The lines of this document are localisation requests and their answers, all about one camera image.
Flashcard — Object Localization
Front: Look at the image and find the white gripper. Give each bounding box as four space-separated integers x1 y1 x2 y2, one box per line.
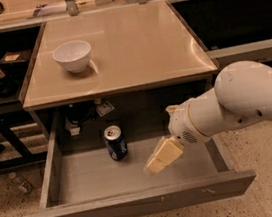
143 98 210 175

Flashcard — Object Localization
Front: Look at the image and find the blue pepsi can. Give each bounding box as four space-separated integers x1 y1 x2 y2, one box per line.
103 125 128 161

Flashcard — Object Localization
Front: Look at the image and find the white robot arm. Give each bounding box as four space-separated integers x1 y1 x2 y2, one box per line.
143 60 272 175

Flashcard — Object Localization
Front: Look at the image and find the grey cabinet with counter top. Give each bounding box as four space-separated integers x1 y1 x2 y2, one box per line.
8 0 227 137

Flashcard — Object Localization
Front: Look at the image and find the grey open drawer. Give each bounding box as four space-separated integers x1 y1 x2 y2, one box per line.
5 84 262 217

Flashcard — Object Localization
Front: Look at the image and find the white paper tag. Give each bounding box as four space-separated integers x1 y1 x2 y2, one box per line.
96 101 115 117

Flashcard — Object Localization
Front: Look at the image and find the white power adapter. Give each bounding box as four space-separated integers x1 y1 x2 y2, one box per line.
65 118 81 136

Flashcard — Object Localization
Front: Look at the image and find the white ceramic bowl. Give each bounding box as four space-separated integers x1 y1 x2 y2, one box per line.
53 40 92 73

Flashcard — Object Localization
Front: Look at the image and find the clear plastic water bottle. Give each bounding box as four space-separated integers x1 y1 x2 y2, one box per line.
8 172 33 194

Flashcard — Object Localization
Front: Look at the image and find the black box with label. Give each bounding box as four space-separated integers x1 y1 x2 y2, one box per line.
0 50 31 66

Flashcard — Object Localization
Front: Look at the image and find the black coiled cable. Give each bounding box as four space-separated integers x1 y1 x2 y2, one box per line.
64 100 98 126

